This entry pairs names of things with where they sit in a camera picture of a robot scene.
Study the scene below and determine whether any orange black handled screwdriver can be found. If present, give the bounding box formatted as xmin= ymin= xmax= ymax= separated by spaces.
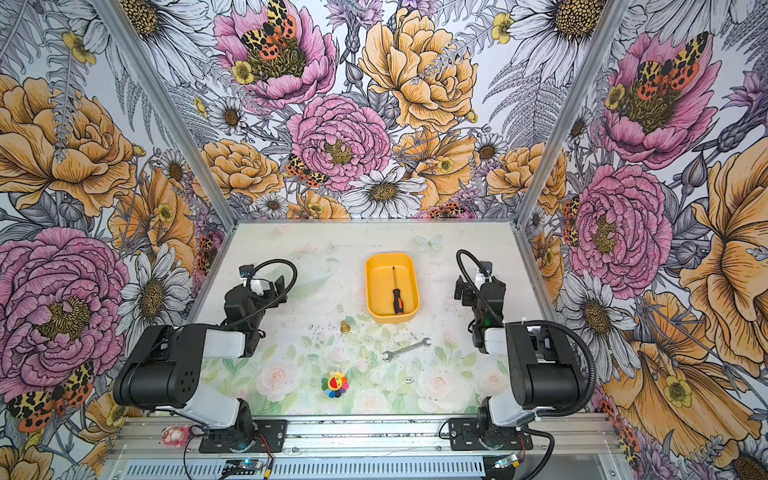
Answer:
xmin=392 ymin=267 xmax=404 ymax=315

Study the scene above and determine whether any yellow plastic bin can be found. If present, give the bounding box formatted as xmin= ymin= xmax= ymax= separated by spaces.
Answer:
xmin=365 ymin=252 xmax=421 ymax=324

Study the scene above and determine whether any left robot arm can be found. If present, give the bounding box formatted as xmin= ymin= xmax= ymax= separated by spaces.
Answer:
xmin=113 ymin=259 xmax=298 ymax=451

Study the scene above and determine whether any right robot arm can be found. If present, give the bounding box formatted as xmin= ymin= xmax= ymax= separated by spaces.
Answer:
xmin=454 ymin=262 xmax=597 ymax=450

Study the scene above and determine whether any silver combination wrench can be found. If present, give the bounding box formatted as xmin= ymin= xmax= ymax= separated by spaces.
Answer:
xmin=382 ymin=337 xmax=431 ymax=362

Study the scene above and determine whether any rainbow flower toy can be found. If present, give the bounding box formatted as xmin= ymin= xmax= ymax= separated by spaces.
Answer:
xmin=321 ymin=371 xmax=349 ymax=399

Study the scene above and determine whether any pink flower toy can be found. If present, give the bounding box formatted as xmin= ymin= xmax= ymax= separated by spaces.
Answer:
xmin=161 ymin=425 xmax=191 ymax=449

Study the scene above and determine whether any green circuit board left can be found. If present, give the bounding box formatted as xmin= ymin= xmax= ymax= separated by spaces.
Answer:
xmin=220 ymin=458 xmax=268 ymax=479

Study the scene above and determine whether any green circuit board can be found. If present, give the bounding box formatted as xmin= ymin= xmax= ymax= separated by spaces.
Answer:
xmin=220 ymin=458 xmax=268 ymax=479
xmin=493 ymin=453 xmax=520 ymax=469

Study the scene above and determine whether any green circuit board right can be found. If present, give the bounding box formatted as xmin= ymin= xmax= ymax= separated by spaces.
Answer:
xmin=493 ymin=453 xmax=520 ymax=469

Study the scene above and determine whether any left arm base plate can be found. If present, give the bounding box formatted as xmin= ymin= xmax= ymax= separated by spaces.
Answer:
xmin=199 ymin=420 xmax=288 ymax=454

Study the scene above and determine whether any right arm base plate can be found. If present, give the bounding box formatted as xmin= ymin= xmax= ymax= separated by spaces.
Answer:
xmin=447 ymin=418 xmax=533 ymax=451

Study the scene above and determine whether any aluminium front rail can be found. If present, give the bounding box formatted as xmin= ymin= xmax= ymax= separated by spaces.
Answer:
xmin=107 ymin=413 xmax=621 ymax=461

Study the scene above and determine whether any white vented cable duct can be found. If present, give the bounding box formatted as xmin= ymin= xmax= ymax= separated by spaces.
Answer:
xmin=113 ymin=456 xmax=486 ymax=479

